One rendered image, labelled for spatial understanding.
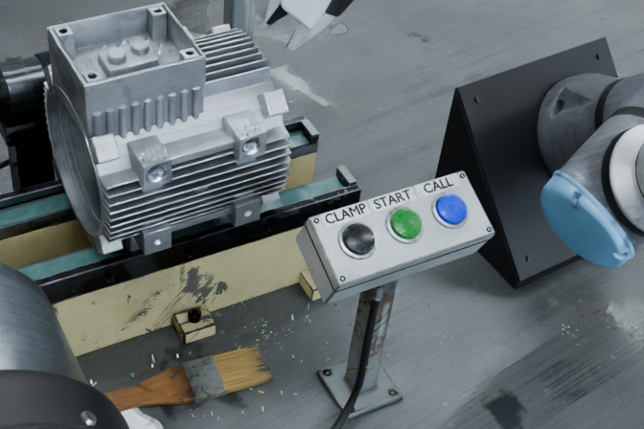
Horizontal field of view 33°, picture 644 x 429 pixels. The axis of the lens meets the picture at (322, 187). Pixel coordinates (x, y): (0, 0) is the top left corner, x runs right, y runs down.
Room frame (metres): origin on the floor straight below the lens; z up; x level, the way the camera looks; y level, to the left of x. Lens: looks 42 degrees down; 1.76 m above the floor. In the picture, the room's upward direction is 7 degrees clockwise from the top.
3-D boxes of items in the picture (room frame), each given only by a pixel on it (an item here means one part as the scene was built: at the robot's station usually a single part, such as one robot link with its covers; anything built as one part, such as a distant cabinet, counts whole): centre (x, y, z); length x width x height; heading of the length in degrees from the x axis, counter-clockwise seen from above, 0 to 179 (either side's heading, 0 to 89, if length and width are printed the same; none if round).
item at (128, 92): (0.84, 0.20, 1.11); 0.12 x 0.11 x 0.07; 124
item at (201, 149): (0.86, 0.17, 1.01); 0.20 x 0.19 x 0.19; 124
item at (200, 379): (0.71, 0.13, 0.80); 0.21 x 0.05 x 0.01; 117
